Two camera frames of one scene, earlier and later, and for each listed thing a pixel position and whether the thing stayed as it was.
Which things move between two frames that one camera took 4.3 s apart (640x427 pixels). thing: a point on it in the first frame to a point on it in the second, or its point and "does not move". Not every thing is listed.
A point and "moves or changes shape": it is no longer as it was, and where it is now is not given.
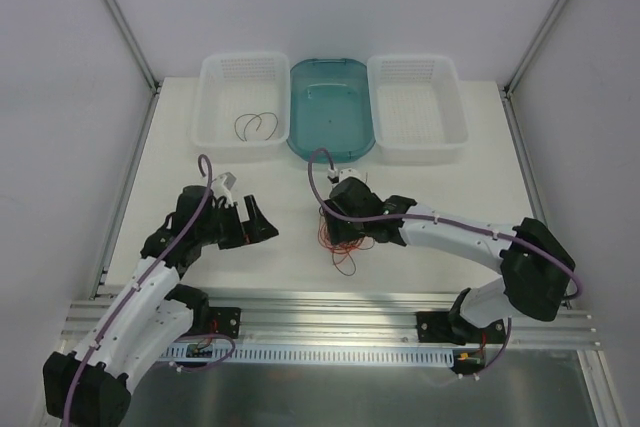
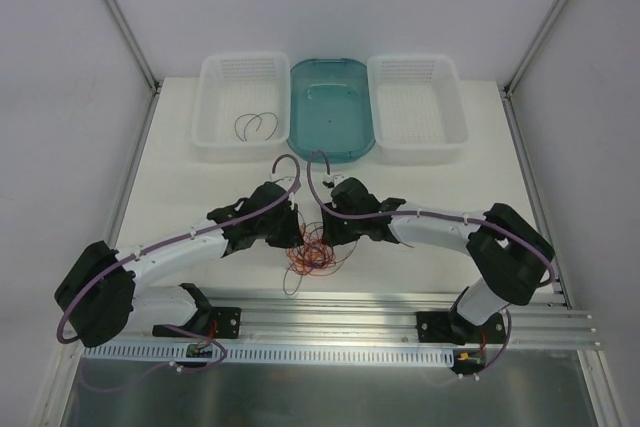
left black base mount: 224,320 does not move
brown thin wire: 254,116 does not move
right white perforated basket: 417,109 does not move
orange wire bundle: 341,252 moves or changes shape
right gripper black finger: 341,231 does not move
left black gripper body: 235,228 to 285,229
